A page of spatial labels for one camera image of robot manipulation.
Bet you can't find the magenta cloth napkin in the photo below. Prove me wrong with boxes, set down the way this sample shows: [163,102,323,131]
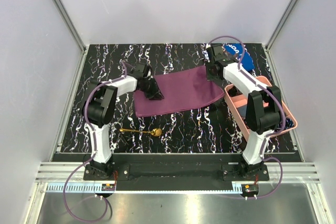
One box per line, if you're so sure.
[133,66,224,117]

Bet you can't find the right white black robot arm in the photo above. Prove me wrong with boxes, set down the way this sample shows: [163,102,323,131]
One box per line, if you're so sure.
[205,44,286,180]

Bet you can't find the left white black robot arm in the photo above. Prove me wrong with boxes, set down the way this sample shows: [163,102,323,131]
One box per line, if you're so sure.
[82,62,164,180]

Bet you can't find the blue printed cloth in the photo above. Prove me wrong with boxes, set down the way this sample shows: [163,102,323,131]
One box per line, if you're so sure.
[223,42,255,72]

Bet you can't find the gold spoon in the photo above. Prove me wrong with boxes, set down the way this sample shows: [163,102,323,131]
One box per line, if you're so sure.
[119,128,162,137]

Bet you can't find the pink compartment tray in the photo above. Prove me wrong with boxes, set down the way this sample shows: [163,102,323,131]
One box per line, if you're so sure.
[224,84,298,140]

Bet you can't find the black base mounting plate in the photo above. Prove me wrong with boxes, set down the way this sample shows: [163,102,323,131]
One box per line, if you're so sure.
[83,153,270,193]

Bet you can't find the right aluminium frame post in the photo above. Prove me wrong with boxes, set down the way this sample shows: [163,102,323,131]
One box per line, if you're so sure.
[265,0,299,50]

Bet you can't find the aluminium frame post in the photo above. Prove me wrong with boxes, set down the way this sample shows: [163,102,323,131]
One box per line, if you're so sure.
[265,0,299,50]
[52,0,87,52]

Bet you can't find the left aluminium frame post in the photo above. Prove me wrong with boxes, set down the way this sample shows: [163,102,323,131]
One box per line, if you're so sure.
[52,0,87,52]

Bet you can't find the front aluminium rail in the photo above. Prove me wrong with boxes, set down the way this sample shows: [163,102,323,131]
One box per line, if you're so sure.
[36,162,320,184]

